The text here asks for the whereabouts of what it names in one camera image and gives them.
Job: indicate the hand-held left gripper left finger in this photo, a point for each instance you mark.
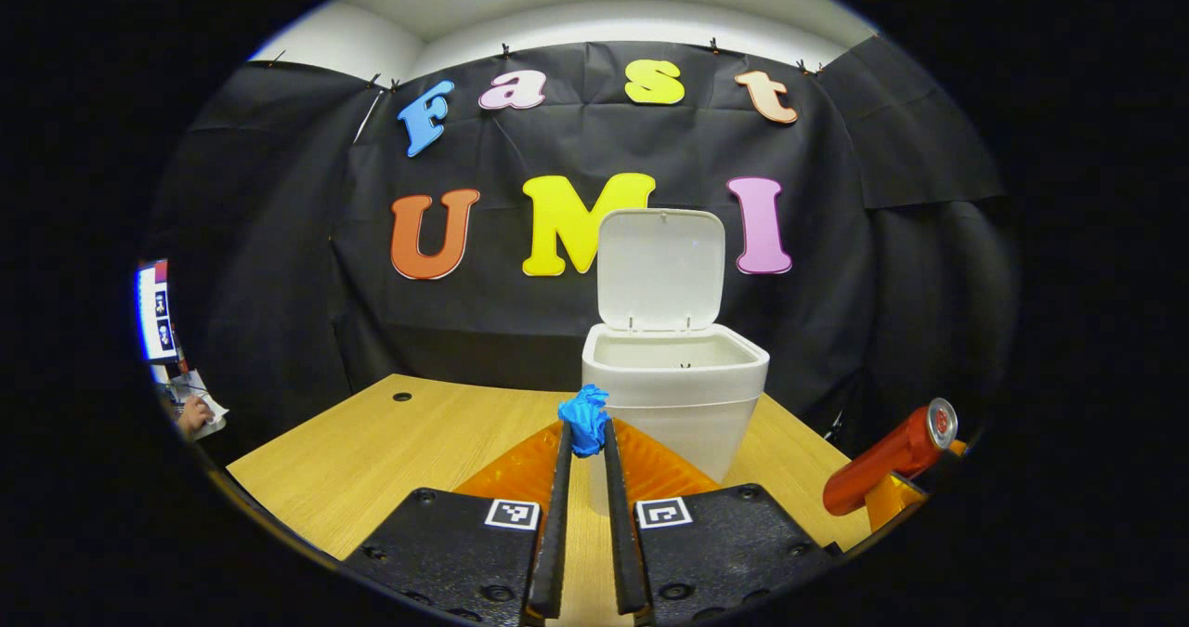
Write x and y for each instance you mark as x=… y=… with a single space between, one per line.
x=555 y=534

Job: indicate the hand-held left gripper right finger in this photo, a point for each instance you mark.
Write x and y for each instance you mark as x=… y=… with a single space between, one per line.
x=620 y=534

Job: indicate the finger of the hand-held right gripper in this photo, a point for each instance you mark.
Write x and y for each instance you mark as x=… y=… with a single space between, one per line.
x=892 y=502

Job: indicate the red pop can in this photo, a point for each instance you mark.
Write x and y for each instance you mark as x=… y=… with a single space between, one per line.
x=882 y=460

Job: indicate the blue paper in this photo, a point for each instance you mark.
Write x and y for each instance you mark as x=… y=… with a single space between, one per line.
x=585 y=418

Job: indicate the white desktop garbage bin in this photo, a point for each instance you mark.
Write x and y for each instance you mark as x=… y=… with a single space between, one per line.
x=673 y=395

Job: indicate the wooden desktop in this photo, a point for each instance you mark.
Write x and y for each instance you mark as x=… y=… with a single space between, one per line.
x=372 y=460

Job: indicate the white side desk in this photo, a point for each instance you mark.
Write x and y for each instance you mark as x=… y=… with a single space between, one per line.
x=209 y=409

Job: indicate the black backdrop cloth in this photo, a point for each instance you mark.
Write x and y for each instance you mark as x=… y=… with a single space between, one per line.
x=279 y=237

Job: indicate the computer monitor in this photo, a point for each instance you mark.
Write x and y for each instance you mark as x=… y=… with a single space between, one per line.
x=158 y=311

